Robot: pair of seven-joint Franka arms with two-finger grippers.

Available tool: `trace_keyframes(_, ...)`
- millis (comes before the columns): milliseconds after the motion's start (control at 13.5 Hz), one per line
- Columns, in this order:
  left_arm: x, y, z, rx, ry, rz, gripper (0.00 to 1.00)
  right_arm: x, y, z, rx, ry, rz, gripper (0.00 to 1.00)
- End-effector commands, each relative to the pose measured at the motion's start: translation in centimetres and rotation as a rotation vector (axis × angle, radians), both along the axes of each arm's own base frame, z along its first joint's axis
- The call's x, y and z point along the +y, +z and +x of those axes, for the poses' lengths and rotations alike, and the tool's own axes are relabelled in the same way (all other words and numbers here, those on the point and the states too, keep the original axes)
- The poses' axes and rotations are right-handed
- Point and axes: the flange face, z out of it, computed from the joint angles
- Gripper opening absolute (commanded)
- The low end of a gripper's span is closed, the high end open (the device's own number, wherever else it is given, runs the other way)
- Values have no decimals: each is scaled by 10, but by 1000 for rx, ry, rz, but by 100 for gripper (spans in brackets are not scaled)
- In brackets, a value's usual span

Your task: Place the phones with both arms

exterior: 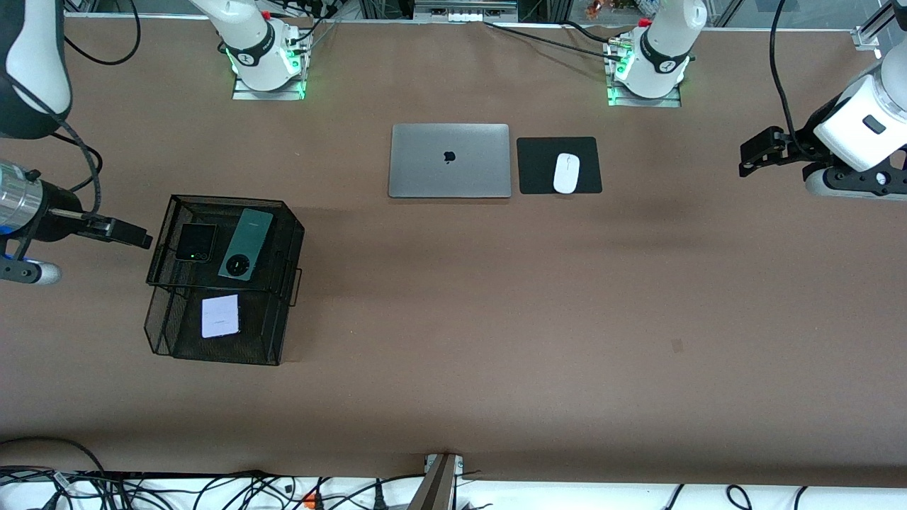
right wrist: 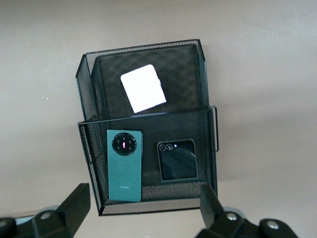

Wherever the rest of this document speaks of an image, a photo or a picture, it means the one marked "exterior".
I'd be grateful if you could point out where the thin black table cable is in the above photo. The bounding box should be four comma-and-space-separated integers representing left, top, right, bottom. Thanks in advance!
484, 21, 628, 63

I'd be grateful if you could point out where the white computer mouse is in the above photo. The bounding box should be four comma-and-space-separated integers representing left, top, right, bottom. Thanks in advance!
553, 152, 581, 195

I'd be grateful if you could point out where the dark green smartphone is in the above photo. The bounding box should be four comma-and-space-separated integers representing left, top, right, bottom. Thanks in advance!
218, 208, 275, 282

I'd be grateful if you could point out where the grey closed laptop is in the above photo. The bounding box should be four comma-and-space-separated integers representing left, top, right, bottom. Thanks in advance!
388, 123, 512, 199

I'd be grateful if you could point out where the black flip phone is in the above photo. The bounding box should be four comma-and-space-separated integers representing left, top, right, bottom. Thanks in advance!
174, 222, 218, 263

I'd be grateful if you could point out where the aluminium post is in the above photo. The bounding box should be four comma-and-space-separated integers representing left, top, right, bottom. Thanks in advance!
407, 453, 465, 510

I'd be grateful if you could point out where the aluminium corner profile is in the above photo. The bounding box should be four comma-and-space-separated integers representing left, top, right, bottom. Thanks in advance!
852, 0, 899, 50

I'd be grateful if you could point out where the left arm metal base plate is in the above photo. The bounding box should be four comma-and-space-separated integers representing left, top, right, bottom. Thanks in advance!
607, 78, 682, 108

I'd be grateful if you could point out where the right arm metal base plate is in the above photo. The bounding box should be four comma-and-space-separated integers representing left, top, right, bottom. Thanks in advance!
232, 71, 306, 101

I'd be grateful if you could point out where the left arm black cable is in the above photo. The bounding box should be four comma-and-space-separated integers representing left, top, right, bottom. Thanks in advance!
769, 0, 816, 160

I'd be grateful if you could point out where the thick black floor cable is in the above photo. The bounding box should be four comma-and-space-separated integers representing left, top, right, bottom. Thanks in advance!
0, 436, 107, 475

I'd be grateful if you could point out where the black mouse pad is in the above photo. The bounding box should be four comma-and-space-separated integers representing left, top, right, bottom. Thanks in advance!
517, 137, 603, 195

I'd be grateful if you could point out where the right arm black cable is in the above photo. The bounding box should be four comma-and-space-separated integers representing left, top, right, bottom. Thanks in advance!
14, 0, 141, 245

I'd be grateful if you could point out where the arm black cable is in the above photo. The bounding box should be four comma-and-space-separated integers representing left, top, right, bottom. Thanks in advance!
769, 0, 816, 160
14, 0, 141, 245

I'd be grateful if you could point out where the white flip phone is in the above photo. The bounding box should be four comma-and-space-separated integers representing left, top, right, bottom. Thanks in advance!
201, 294, 241, 339

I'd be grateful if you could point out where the black mesh two-tier tray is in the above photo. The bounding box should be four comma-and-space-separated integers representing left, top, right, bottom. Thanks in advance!
144, 194, 305, 367

